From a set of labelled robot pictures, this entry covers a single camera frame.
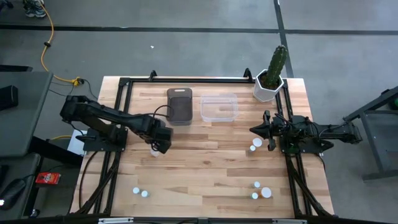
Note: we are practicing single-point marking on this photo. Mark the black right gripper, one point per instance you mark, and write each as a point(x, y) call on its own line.
point(281, 129)

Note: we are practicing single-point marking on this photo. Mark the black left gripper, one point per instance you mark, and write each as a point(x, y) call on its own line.
point(163, 137)

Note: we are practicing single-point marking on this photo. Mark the wide white-capped pill bottle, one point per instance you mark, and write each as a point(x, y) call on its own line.
point(257, 142)

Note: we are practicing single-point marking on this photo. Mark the teal pill bottle white cap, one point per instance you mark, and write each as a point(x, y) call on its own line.
point(136, 190)
point(144, 193)

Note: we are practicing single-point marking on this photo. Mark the white caps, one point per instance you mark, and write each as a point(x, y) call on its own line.
point(266, 192)

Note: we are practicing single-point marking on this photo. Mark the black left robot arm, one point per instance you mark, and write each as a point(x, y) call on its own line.
point(93, 113)

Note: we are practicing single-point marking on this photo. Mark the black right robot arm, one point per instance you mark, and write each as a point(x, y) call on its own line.
point(329, 132)

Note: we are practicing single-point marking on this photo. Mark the dark brown plastic bin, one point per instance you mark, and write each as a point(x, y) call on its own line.
point(179, 107)

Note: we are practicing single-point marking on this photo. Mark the clear plastic bin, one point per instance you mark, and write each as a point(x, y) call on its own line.
point(219, 107)

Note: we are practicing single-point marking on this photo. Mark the white hexagonal plant pot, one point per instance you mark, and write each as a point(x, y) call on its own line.
point(264, 93)

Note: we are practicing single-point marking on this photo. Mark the green cactus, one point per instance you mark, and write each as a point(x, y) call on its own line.
point(275, 67)

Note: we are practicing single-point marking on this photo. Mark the white sheet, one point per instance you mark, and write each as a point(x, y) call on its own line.
point(74, 146)

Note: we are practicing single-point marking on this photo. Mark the black metal cart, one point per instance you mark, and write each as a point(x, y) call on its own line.
point(373, 133)

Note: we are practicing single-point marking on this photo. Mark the dark low desk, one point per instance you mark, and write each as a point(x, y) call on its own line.
point(46, 149)

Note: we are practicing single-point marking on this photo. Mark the red packet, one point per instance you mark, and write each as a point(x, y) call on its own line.
point(47, 178)

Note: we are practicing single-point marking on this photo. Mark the green object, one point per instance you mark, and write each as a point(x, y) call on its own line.
point(395, 103)

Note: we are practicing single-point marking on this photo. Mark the gray desk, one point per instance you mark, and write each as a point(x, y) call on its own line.
point(21, 124)

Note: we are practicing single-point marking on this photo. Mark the black box on desk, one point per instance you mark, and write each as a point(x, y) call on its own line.
point(7, 98)

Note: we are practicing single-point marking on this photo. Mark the black computer mouse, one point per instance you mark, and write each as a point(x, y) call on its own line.
point(12, 194)

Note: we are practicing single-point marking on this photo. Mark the person's shoe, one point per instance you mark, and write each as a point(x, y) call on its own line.
point(35, 11)

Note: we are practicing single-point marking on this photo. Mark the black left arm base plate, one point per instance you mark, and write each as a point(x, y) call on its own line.
point(105, 144)

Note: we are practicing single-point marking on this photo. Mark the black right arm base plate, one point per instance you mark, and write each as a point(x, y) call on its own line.
point(323, 146)

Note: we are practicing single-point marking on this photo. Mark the black aluminium rig frame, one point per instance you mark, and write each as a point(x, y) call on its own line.
point(202, 80)

